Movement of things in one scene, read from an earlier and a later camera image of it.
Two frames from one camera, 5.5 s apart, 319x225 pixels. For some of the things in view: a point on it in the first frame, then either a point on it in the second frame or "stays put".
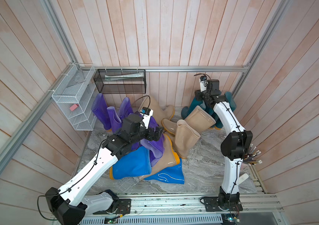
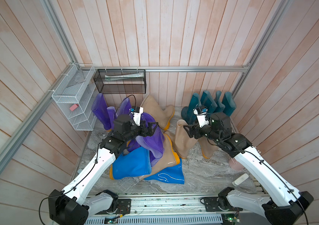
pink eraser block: (73, 107) stays put
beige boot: (199, 119) → (208, 146)
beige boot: (186, 136) stays put
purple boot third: (125, 108) stays put
